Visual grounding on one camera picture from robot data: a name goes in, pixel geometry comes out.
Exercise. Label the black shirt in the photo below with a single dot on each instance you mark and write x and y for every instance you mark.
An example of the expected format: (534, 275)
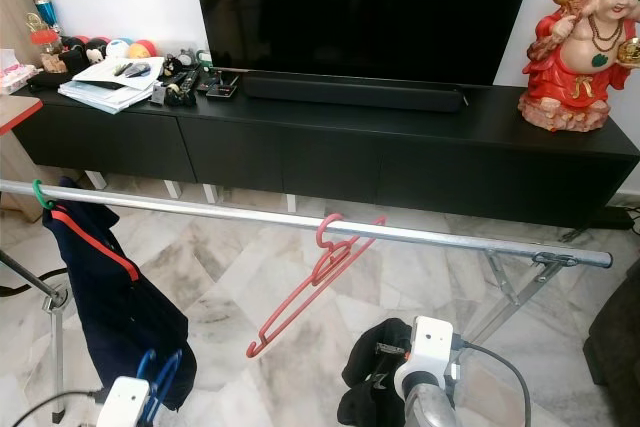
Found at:
(365, 357)

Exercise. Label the blue plastic hanger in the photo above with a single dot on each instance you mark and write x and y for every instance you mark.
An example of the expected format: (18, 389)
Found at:
(172, 382)

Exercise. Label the red plastic hanger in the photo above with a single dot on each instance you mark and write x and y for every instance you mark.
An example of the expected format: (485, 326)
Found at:
(330, 250)

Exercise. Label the red hanger with green hook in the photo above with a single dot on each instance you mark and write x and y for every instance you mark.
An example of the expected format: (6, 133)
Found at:
(95, 246)

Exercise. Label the black TV console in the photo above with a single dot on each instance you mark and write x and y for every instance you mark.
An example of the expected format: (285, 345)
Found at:
(360, 157)

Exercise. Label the silver metal clothes rack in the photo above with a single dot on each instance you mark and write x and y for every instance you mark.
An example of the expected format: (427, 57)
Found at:
(240, 216)

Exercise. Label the navy shirt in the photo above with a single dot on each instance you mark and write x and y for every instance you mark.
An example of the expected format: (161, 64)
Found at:
(120, 327)

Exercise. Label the black soundbar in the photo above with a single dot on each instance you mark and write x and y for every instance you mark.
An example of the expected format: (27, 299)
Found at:
(355, 92)

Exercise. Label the small black box device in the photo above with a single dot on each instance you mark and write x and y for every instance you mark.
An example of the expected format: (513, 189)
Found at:
(220, 85)

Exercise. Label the red laughing Buddha statue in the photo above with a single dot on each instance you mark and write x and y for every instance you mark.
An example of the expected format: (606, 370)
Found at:
(575, 77)

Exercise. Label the black television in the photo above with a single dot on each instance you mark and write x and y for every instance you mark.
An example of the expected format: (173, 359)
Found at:
(360, 7)

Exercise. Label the tissue pack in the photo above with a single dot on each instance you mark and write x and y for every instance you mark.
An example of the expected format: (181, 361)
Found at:
(15, 75)

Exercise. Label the stack of white papers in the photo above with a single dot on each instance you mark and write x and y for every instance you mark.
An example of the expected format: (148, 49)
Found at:
(100, 92)

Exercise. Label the orange ball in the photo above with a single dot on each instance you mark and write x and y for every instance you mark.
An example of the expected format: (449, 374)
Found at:
(145, 47)

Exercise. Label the jar with red lid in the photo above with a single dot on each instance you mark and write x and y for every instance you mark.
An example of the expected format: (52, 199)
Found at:
(50, 55)

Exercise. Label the white blue ball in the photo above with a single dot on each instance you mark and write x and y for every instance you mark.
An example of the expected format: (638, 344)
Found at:
(118, 48)

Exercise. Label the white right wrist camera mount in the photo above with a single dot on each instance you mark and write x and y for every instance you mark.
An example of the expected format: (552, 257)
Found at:
(428, 347)

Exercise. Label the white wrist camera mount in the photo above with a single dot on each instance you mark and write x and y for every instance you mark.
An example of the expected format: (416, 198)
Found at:
(428, 347)
(125, 405)

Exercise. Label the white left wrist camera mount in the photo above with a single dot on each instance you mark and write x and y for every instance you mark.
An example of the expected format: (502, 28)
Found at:
(125, 405)

